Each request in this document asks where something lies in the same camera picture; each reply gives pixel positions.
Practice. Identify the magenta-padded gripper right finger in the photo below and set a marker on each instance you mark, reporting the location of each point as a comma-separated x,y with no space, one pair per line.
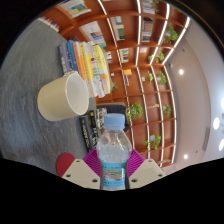
148,173

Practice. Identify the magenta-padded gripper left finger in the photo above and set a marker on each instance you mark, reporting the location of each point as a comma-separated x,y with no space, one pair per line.
80,173

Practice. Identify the clear blue-capped water bottle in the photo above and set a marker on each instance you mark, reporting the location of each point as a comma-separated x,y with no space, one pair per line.
114,150

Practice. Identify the flat round red coaster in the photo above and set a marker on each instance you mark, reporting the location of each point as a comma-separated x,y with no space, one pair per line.
64,163

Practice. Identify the chair with dark jacket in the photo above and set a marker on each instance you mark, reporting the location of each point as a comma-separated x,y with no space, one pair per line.
115,108

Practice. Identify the white cup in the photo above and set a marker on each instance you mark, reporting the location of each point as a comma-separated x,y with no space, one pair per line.
56,100

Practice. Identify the ceiling lights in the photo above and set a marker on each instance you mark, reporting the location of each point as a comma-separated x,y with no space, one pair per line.
216,123

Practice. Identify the wooden shelf unit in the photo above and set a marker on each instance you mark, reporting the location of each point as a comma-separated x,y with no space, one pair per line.
146,83

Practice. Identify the stack of colourful books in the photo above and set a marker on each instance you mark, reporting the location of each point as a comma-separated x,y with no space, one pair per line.
88,66

